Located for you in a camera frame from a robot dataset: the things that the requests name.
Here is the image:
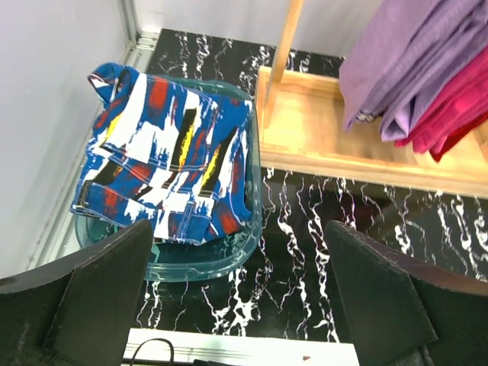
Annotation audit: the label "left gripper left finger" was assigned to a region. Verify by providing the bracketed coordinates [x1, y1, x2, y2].
[1, 220, 153, 365]

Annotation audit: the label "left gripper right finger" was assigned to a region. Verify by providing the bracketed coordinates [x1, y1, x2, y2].
[325, 221, 487, 365]

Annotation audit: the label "blue patterned trousers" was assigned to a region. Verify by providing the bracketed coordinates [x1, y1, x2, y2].
[71, 63, 253, 246]

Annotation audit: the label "red folded trousers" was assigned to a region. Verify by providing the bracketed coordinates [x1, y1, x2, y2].
[429, 112, 488, 162]

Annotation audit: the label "pink folded trousers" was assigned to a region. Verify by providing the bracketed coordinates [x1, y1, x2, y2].
[395, 50, 487, 153]

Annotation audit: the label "lilac folded trousers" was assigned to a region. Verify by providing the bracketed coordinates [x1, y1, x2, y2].
[339, 1, 487, 141]

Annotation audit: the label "black marble pattern mat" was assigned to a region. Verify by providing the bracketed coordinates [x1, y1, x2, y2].
[133, 27, 488, 344]

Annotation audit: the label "wooden clothes rack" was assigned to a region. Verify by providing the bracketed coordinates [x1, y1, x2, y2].
[255, 1, 487, 197]

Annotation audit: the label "thin black cable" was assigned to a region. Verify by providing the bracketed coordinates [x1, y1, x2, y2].
[121, 337, 245, 366]

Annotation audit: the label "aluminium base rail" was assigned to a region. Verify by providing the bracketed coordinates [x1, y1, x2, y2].
[122, 329, 359, 365]

